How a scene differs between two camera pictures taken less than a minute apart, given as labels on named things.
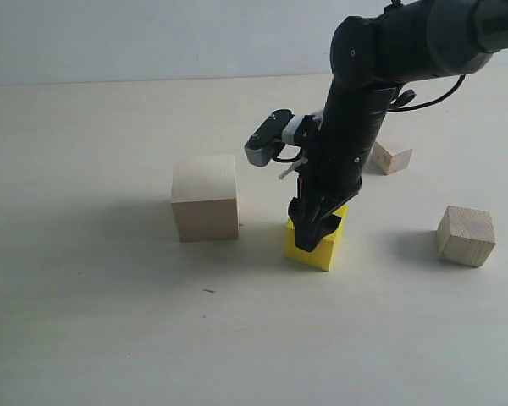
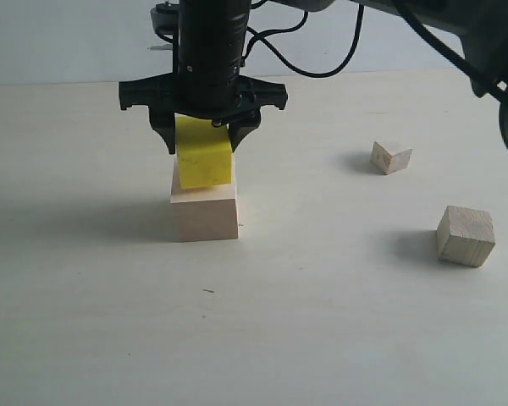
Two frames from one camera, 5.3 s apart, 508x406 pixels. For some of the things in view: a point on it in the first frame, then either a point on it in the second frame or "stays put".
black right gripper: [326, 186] -> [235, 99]
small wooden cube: [383, 161] stays put
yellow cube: [321, 256] -> [205, 152]
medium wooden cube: [465, 235] stays put
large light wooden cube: [205, 197] stays put
